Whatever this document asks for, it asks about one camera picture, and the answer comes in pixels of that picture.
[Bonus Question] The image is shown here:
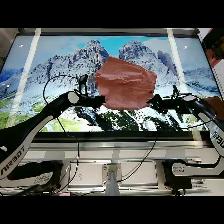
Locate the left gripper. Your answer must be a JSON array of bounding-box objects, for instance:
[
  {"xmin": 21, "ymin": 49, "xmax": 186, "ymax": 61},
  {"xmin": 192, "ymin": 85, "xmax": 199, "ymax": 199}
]
[{"xmin": 85, "ymin": 95, "xmax": 107, "ymax": 110}]

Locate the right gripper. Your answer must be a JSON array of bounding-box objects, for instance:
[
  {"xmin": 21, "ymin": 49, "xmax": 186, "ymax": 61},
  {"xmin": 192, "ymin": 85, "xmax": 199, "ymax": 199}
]
[{"xmin": 147, "ymin": 94, "xmax": 175, "ymax": 114}]

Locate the pink garment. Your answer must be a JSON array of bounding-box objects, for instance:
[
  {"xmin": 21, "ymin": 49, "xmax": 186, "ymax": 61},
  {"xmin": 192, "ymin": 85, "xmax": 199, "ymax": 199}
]
[{"xmin": 95, "ymin": 55, "xmax": 158, "ymax": 111}]

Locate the brown garment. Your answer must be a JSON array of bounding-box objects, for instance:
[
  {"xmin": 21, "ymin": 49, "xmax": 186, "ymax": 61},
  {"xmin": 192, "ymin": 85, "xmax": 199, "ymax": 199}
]
[{"xmin": 202, "ymin": 95, "xmax": 224, "ymax": 121}]

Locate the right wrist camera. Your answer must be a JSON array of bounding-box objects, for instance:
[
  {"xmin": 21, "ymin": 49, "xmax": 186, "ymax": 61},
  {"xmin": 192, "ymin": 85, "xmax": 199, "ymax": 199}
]
[{"xmin": 171, "ymin": 84, "xmax": 180, "ymax": 100}]

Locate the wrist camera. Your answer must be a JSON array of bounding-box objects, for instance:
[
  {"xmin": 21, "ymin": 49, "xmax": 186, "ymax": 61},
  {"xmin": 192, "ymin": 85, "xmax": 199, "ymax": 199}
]
[
  {"xmin": 171, "ymin": 84, "xmax": 180, "ymax": 100},
  {"xmin": 77, "ymin": 73, "xmax": 90, "ymax": 97}
]

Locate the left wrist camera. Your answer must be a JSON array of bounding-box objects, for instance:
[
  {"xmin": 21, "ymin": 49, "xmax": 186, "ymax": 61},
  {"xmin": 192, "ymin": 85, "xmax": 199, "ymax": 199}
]
[{"xmin": 77, "ymin": 73, "xmax": 90, "ymax": 97}]

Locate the black cable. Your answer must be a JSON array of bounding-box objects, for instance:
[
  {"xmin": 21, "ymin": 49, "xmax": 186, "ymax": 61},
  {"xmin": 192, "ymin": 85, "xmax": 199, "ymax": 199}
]
[
  {"xmin": 42, "ymin": 74, "xmax": 88, "ymax": 195},
  {"xmin": 117, "ymin": 130, "xmax": 160, "ymax": 184}
]

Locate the silver frame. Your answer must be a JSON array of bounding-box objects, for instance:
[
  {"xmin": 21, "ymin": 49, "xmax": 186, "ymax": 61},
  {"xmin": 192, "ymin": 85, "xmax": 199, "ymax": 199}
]
[{"xmin": 0, "ymin": 139, "xmax": 224, "ymax": 197}]

